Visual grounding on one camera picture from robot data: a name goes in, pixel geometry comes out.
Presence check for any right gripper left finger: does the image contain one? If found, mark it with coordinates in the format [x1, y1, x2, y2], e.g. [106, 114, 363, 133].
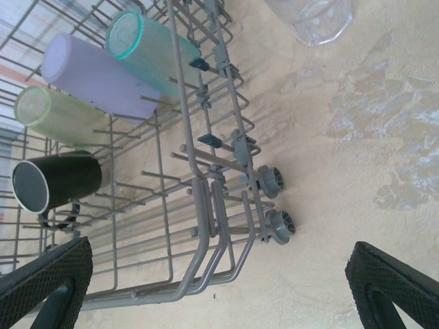
[0, 236, 94, 329]

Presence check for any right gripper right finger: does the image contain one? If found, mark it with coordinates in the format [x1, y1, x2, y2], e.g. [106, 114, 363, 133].
[344, 241, 439, 329]

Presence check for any black mug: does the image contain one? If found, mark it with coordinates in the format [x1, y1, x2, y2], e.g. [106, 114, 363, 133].
[11, 150, 103, 234]

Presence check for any yellow frosted plastic cup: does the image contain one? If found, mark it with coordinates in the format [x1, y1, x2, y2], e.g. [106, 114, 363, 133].
[14, 85, 115, 147]

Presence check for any lilac plastic cup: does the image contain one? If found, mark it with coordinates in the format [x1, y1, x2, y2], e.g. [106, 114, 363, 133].
[40, 33, 162, 126]

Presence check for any grey wire dish rack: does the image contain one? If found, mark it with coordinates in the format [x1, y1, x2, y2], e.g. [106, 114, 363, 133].
[0, 0, 298, 308]

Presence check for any teal frosted plastic cup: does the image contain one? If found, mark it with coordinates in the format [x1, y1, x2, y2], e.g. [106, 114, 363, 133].
[105, 9, 203, 99]

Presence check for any clear plastic cup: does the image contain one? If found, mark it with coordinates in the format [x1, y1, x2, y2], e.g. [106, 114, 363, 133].
[263, 0, 354, 47]

